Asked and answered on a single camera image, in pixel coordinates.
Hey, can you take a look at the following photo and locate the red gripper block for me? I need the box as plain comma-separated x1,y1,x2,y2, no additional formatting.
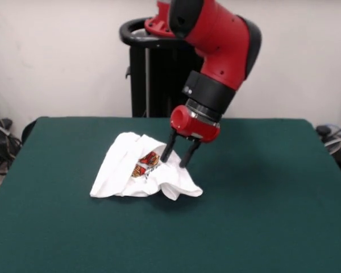
160,105,221,168

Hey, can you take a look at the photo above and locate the white printed T-shirt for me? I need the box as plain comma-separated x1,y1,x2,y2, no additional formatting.
89,131,204,201

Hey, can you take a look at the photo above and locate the dark green table cloth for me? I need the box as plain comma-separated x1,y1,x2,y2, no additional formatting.
0,115,341,273

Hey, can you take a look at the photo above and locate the black rounded chair part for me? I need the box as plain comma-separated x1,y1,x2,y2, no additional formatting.
22,119,38,143

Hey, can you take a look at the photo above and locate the grey swivel chair base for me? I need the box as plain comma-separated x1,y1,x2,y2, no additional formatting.
323,138,341,156

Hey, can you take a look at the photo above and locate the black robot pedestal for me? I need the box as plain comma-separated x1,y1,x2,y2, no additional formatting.
119,17,205,118

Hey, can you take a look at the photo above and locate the black cable tangle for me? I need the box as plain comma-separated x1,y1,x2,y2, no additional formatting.
0,90,22,174

